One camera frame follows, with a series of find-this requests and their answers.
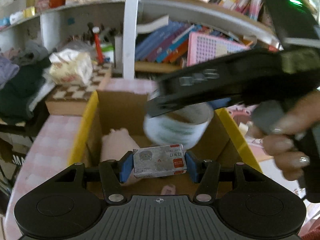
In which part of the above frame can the pink plush pig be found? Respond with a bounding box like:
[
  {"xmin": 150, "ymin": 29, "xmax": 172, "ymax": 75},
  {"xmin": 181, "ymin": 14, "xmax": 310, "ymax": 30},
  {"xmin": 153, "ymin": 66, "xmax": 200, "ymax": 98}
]
[{"xmin": 100, "ymin": 128, "xmax": 176, "ymax": 195}]

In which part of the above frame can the clear tape roll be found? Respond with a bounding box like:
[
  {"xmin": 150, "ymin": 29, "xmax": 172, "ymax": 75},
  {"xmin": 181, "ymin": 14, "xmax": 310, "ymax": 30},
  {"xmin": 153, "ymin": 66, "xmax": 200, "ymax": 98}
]
[{"xmin": 143, "ymin": 105, "xmax": 214, "ymax": 150}]

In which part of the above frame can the grey staples box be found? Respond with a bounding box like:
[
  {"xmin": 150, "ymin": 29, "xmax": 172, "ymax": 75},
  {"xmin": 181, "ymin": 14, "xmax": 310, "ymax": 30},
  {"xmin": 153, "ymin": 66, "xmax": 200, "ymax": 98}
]
[{"xmin": 133, "ymin": 144, "xmax": 187, "ymax": 178}]

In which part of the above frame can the person right hand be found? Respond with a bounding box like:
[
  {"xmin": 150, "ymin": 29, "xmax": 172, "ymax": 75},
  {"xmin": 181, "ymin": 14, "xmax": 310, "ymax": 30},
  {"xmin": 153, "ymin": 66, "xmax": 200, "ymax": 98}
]
[{"xmin": 247, "ymin": 90, "xmax": 319, "ymax": 181}]

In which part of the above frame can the yellow cardboard box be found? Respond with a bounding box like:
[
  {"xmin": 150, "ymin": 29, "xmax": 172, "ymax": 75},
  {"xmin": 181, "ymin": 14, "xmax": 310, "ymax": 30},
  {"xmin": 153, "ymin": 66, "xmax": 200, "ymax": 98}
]
[{"xmin": 67, "ymin": 89, "xmax": 263, "ymax": 201}]

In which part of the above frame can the pink learning keyboard tablet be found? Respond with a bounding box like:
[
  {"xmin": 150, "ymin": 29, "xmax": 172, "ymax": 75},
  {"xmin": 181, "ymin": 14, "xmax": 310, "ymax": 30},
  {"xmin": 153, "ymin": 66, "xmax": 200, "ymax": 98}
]
[{"xmin": 187, "ymin": 32, "xmax": 249, "ymax": 67}]

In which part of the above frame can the row of blue books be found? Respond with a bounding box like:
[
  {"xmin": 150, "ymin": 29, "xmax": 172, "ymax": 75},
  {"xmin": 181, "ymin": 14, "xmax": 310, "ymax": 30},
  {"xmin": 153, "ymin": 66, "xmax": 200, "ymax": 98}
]
[{"xmin": 134, "ymin": 21, "xmax": 203, "ymax": 65}]

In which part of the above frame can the wooden chessboard box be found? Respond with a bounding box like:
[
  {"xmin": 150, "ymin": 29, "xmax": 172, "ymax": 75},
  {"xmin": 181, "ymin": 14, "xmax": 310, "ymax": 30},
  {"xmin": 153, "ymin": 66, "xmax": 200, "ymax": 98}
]
[{"xmin": 46, "ymin": 63, "xmax": 113, "ymax": 116}]

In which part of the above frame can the tissue pack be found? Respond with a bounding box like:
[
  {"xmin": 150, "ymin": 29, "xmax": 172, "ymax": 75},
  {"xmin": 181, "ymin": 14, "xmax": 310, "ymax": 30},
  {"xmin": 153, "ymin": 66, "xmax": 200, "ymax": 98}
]
[{"xmin": 49, "ymin": 49, "xmax": 93, "ymax": 86}]

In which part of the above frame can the pile of clothes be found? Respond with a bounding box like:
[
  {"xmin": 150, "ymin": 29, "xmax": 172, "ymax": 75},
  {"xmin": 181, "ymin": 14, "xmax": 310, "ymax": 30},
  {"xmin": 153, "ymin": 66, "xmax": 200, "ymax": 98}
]
[{"xmin": 1, "ymin": 41, "xmax": 55, "ymax": 125}]

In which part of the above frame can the white bookshelf frame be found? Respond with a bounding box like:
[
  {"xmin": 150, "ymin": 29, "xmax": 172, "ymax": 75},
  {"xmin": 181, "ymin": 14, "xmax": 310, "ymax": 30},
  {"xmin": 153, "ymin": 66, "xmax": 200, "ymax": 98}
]
[{"xmin": 1, "ymin": 0, "xmax": 278, "ymax": 79}]

